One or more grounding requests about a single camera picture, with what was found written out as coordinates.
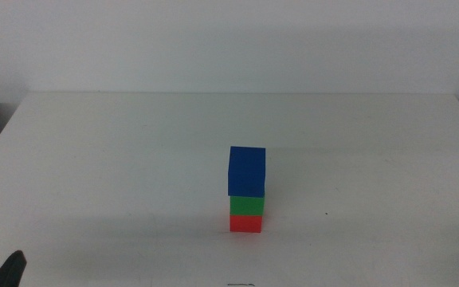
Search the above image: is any blue cube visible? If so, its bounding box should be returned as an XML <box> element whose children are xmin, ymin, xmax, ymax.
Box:
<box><xmin>227</xmin><ymin>145</ymin><xmax>267</xmax><ymax>199</ymax></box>

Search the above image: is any red cube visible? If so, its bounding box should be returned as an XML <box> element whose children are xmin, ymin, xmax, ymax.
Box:
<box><xmin>229</xmin><ymin>214</ymin><xmax>264</xmax><ymax>234</ymax></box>

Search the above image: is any green cube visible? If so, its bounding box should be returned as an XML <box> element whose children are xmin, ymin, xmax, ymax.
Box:
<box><xmin>229</xmin><ymin>195</ymin><xmax>266</xmax><ymax>218</ymax></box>

